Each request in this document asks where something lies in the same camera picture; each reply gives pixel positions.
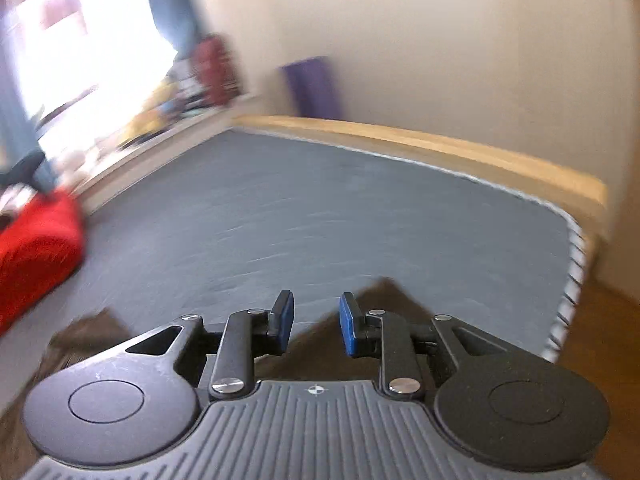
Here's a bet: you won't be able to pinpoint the red quilted comforter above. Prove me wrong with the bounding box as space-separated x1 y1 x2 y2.
0 190 86 336

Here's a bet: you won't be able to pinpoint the wooden bed frame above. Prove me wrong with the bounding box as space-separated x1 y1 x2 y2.
232 114 608 241

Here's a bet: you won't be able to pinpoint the red cushion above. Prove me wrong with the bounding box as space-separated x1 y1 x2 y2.
192 35 246 108

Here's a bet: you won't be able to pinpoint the blue curtain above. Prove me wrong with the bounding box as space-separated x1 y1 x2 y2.
0 72 56 193
137 0 211 61

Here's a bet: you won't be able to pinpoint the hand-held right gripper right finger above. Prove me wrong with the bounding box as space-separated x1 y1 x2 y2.
339 291 521 402

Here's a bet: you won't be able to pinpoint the brown corduroy pants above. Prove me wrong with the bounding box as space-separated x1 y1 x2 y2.
0 276 441 480

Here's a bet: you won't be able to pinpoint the white window sill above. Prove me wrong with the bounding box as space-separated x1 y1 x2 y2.
75 92 266 211

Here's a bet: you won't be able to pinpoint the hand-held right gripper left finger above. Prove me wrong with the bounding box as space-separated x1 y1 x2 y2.
125 289 296 401

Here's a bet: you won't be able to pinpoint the purple yoga mat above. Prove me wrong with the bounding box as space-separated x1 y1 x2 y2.
280 56 345 121

